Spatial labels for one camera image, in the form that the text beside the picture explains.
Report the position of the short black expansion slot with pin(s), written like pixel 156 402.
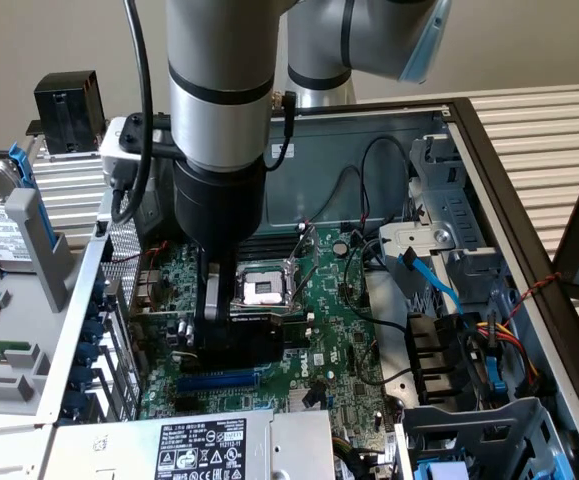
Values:
pixel 189 405

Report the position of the green Dell motherboard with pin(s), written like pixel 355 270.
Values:
pixel 329 300

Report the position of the blue plastic latch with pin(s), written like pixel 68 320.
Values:
pixel 496 375

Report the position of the silver coin battery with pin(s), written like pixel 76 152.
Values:
pixel 340 248

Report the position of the black angled plug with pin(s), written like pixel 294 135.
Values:
pixel 314 395

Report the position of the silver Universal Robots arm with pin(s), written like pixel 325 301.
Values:
pixel 219 75

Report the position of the silver power supply unit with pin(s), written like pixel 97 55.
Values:
pixel 119 445

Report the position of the blue card retention clip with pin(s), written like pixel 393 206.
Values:
pixel 95 311
pixel 99 291
pixel 91 331
pixel 88 353
pixel 76 401
pixel 83 376

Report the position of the metal socket locking lever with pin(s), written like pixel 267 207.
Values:
pixel 305 282

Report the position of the blue disk caddy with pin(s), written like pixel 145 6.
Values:
pixel 21 165

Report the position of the white case sticker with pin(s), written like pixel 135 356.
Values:
pixel 278 151

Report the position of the metal socket cover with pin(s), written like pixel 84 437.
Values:
pixel 313 237

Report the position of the open metal PC case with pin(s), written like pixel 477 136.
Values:
pixel 309 150

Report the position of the blue plastic disk carrier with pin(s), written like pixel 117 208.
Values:
pixel 439 470

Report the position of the blue expansion slot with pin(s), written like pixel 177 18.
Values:
pixel 219 383

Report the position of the grey disk bay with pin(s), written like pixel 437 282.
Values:
pixel 469 425

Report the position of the green graphics card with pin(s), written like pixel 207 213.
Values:
pixel 254 345

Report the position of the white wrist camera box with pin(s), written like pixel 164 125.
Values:
pixel 111 145

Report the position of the installed green RAM stick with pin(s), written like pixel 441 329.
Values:
pixel 296 335

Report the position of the grey parts rack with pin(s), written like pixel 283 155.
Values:
pixel 19 320

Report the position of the black power plug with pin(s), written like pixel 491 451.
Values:
pixel 536 385

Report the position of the metal drive cage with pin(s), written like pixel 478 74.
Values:
pixel 449 210

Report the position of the black chassis intrusion switch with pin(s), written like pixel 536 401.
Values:
pixel 101 229

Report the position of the CPU socket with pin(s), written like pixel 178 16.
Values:
pixel 264 292

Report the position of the black CPU cooler block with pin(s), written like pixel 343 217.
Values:
pixel 66 110

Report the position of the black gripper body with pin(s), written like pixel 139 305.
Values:
pixel 219 210

